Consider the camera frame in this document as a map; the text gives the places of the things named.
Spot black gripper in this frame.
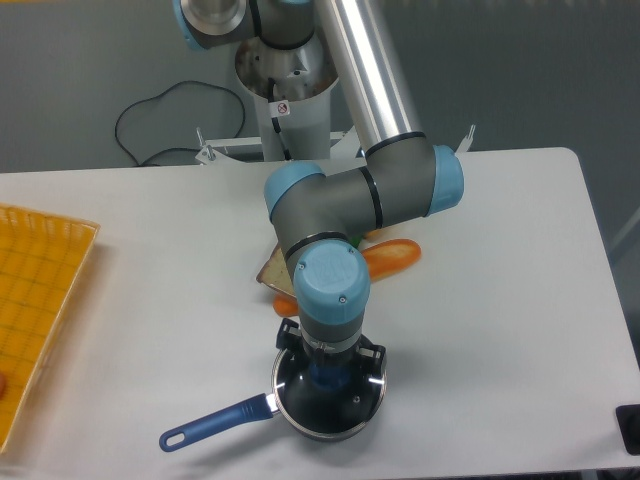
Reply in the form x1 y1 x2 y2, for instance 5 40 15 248
276 318 387 380

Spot glass lid blue knob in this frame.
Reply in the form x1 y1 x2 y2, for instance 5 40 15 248
272 353 387 441

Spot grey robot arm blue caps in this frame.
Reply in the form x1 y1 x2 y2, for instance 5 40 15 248
174 1 464 366

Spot orange carrot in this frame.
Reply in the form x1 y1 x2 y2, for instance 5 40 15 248
272 295 299 318

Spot wrapped bread slice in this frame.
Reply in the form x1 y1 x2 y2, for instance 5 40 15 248
256 245 296 299

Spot orange baguette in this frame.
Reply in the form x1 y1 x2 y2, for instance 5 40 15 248
361 239 422 282

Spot green bell pepper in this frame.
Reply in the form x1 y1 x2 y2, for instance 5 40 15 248
349 236 362 248

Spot yellow bell pepper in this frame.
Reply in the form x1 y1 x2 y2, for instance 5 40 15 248
363 229 384 240

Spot yellow plastic basket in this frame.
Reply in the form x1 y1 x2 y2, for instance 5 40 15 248
1 204 100 452

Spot black device at table edge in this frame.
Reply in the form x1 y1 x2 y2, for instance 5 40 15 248
615 404 640 456

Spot blue handled saucepan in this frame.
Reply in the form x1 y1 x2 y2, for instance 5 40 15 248
159 333 387 452

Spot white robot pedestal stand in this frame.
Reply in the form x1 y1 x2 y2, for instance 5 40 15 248
194 29 366 165

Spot black cable on floor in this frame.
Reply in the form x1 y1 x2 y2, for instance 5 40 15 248
114 80 247 167

